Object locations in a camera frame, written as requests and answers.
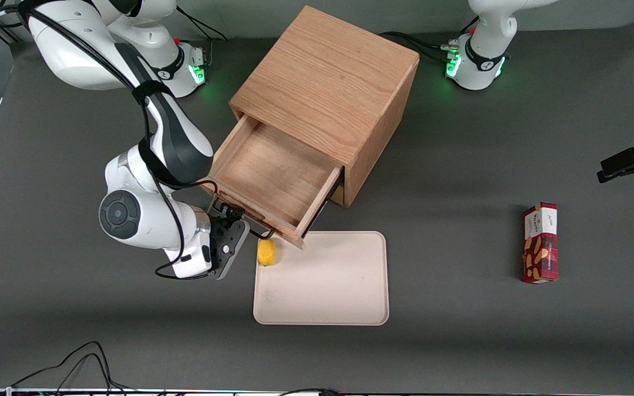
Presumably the black handle of drawer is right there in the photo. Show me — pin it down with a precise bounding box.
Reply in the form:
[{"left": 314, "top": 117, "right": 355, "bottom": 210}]
[{"left": 210, "top": 201, "right": 275, "bottom": 241}]

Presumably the wooden drawer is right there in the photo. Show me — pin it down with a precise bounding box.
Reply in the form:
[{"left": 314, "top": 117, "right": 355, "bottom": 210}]
[
  {"left": 323, "top": 184, "right": 345, "bottom": 208},
  {"left": 200, "top": 113, "right": 346, "bottom": 251}
]

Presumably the wooden closed drawer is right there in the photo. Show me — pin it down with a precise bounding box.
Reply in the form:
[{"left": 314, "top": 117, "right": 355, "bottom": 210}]
[{"left": 323, "top": 184, "right": 345, "bottom": 208}]

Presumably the wooden two-drawer cabinet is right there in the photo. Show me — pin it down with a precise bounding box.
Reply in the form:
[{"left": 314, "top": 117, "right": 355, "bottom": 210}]
[{"left": 229, "top": 5, "right": 421, "bottom": 208}]

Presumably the yellow lemon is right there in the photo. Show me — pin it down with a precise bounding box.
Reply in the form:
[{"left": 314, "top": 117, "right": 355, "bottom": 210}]
[{"left": 257, "top": 238, "right": 277, "bottom": 267}]

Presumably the beige plastic tray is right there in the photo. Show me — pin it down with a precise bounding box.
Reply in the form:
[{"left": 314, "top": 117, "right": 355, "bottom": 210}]
[{"left": 253, "top": 230, "right": 390, "bottom": 326}]

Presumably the red snack carton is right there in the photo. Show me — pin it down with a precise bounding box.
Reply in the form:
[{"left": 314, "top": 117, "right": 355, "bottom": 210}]
[{"left": 521, "top": 202, "right": 560, "bottom": 284}]

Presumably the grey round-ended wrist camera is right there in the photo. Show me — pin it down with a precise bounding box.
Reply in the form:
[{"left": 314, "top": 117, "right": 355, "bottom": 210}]
[{"left": 209, "top": 220, "right": 251, "bottom": 281}]

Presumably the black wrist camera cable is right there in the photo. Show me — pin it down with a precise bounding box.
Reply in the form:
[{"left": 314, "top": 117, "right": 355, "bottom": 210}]
[{"left": 0, "top": 3, "right": 221, "bottom": 281}]

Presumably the black floor cable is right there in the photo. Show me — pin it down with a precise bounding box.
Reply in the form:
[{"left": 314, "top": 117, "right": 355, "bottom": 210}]
[
  {"left": 278, "top": 388, "right": 346, "bottom": 396},
  {"left": 9, "top": 341, "right": 147, "bottom": 396}
]

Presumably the black arm base cable bundle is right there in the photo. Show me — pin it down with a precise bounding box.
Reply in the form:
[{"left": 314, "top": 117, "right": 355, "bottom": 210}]
[{"left": 379, "top": 30, "right": 461, "bottom": 64}]

